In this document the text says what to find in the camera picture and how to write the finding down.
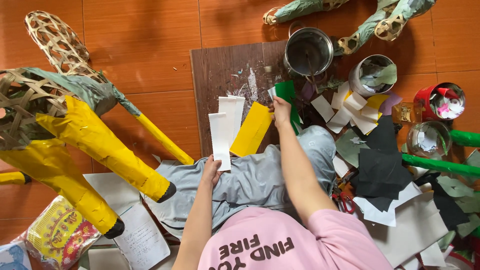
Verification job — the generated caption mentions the round glass jar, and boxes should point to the round glass jar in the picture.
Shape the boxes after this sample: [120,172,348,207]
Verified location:
[406,120,453,158]

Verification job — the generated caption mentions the metal tin with paper scraps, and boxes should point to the metal tin with paper scraps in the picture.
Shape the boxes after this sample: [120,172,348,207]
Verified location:
[348,54,398,98]

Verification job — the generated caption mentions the steel pot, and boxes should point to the steel pot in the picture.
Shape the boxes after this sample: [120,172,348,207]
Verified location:
[283,21,335,78]

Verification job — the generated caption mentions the person's right hand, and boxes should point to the person's right hand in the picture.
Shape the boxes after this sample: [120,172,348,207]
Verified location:
[268,96,293,130]

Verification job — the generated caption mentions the blue printed paper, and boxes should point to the blue printed paper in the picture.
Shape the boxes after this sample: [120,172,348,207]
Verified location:
[0,241,33,270]

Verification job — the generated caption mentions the yellow paper strip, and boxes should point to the yellow paper strip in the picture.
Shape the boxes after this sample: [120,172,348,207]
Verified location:
[229,101,274,158]

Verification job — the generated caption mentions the brown wooden board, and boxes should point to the brown wooden board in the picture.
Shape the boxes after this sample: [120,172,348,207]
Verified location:
[190,40,340,158]

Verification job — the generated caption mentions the heap of white paper pieces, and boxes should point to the heap of white paper pieces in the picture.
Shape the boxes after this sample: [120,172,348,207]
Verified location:
[310,82,391,136]

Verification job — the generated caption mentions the forked bamboo frame green paper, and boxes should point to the forked bamboo frame green paper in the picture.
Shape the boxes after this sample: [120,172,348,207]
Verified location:
[337,0,438,56]

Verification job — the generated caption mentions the red scissors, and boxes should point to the red scissors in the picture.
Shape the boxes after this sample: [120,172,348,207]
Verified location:
[331,191,356,215]

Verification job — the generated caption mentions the plain white paper sheet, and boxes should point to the plain white paper sheet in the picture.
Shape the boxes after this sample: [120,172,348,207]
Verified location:
[83,172,142,217]

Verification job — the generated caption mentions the grey-green paper sheet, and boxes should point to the grey-green paper sheet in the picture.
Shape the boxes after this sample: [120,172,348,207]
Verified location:
[335,129,371,169]

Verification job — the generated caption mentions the small clear plastic box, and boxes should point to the small clear plastic box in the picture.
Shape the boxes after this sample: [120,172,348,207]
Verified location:
[391,101,423,125]

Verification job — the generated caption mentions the small bamboo frame green paper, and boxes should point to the small bamboo frame green paper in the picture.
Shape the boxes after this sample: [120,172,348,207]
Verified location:
[262,0,350,26]

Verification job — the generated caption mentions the colourful printed plastic packet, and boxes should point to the colourful printed plastic packet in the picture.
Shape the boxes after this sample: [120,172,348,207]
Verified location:
[23,194,103,270]

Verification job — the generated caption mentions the person's grey trousers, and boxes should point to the person's grey trousers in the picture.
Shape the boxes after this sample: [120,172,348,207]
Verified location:
[144,125,337,241]

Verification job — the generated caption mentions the short green paper-wrapped stick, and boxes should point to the short green paper-wrapped stick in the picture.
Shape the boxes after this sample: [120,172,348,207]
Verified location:
[449,129,480,148]

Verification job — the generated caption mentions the green paper sheet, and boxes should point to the green paper sheet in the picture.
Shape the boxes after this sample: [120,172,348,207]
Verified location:
[274,80,301,136]

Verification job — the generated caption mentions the white notebook page with writing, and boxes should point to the white notebook page with writing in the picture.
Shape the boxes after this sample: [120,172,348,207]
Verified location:
[113,202,172,270]

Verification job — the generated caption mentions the long green paper-wrapped stick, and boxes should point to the long green paper-wrapped stick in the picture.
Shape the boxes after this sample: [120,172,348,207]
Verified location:
[401,153,480,178]

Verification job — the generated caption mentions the black paper sheets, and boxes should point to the black paper sheets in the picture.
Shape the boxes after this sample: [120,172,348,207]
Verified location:
[354,115,414,213]

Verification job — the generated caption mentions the long white paper strip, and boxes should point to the long white paper strip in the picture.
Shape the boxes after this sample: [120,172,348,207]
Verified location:
[208,112,232,172]

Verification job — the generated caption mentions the purple paper piece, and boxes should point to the purple paper piece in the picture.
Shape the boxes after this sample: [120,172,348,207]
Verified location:
[378,91,403,116]

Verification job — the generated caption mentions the large bamboo frame yellow paper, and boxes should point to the large bamboo frame yellow paper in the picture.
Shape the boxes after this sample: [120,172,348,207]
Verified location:
[0,10,195,240]

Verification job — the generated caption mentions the heap of large paper sheets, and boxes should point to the heap of large paper sheets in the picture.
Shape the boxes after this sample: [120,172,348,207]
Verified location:
[352,150,480,270]

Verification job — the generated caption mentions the person's pink shirt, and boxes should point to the person's pink shirt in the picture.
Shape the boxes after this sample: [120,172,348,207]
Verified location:
[197,206,393,270]

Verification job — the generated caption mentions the person's left hand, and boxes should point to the person's left hand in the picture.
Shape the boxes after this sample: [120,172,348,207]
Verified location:
[200,154,224,188]

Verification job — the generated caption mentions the red tin with paper flowers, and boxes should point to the red tin with paper flowers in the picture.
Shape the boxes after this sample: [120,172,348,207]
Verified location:
[413,82,466,122]

